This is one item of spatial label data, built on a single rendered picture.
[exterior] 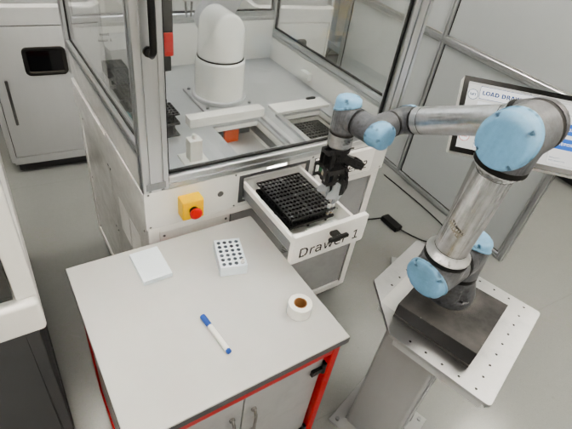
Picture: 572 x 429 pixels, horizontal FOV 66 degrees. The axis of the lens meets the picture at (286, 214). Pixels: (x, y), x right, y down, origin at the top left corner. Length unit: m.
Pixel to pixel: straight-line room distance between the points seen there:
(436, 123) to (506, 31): 1.72
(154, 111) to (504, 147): 0.85
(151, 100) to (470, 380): 1.12
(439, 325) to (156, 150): 0.93
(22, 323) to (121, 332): 0.23
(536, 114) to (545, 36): 1.81
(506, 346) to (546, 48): 1.71
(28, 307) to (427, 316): 1.03
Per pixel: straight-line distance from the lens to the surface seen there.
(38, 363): 1.49
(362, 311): 2.39
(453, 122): 1.20
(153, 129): 1.28
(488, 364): 1.42
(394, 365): 1.62
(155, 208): 1.43
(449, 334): 1.33
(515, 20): 2.87
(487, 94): 1.99
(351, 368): 2.18
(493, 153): 0.97
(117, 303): 1.33
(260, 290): 1.35
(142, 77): 1.21
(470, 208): 1.07
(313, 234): 1.32
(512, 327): 1.56
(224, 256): 1.39
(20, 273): 1.15
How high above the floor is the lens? 1.77
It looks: 39 degrees down
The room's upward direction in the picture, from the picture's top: 10 degrees clockwise
